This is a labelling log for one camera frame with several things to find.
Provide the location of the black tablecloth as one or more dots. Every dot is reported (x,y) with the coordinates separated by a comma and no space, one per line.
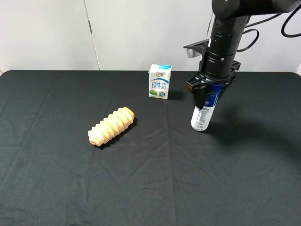
(244,170)

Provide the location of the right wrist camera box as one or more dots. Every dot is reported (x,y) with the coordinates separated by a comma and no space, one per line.
(197,48)

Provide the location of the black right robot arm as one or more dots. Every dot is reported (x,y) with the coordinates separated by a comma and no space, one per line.
(217,66)

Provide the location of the spiral bread roll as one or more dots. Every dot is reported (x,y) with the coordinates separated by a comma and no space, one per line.
(110,127)

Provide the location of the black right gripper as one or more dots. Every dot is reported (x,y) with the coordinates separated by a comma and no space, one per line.
(198,84)

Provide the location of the white milk carton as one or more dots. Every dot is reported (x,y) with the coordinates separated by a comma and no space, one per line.
(159,81)

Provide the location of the blue and white bottle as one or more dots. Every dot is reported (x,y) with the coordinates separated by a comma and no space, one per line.
(201,117)

